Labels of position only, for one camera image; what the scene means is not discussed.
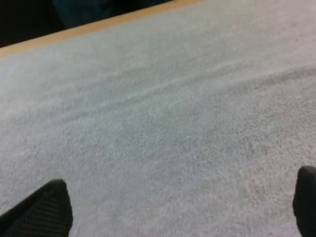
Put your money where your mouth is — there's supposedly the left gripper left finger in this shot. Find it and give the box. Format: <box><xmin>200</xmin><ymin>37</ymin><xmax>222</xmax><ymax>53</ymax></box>
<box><xmin>0</xmin><ymin>179</ymin><xmax>74</xmax><ymax>237</ymax></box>

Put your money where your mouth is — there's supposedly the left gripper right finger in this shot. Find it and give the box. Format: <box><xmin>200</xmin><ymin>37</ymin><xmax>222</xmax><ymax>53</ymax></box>
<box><xmin>292</xmin><ymin>165</ymin><xmax>316</xmax><ymax>237</ymax></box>

